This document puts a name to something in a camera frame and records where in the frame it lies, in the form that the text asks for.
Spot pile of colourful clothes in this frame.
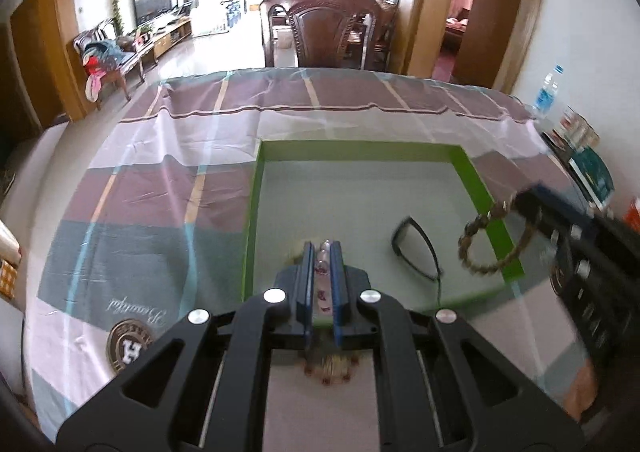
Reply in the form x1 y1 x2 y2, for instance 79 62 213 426
81 38 135 102

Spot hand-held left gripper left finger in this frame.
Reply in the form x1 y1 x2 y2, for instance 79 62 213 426
55 241 317 452

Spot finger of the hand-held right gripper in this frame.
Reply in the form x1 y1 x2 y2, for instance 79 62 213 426
512 185 601 235

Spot clear water bottle blue label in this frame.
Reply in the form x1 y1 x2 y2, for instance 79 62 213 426
532 65 565 119

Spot red bead bracelet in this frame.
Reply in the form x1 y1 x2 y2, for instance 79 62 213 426
302 349 362 388

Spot orange patterned box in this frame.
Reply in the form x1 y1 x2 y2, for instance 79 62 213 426
0 219 25 302

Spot brown wooden bead bracelet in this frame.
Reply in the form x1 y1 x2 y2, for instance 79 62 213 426
457 199 536 277

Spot wooden television cabinet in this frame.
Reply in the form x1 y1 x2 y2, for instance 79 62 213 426
150 16 193 59

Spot striped plaid tablecloth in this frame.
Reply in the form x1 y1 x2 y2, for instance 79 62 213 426
25 68 601 452

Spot teal book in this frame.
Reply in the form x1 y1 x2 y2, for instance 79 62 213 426
569 146 616 209

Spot green-edged grey tray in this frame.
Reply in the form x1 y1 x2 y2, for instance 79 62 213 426
241 139 526 314

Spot black sunglasses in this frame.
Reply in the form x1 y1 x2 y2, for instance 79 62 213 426
390 215 446 282

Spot wooden armchair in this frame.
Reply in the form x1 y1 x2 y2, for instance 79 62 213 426
73 17 158 110

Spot carved dark wooden chair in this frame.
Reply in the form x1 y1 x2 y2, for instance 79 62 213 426
261 0 400 72

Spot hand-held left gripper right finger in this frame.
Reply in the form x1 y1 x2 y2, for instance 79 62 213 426
329 240 587 452

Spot pink crystal bead bracelet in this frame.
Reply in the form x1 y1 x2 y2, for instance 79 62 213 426
314 238 334 315

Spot person's right forearm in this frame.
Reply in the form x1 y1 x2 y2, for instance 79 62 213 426
562 364 608 425

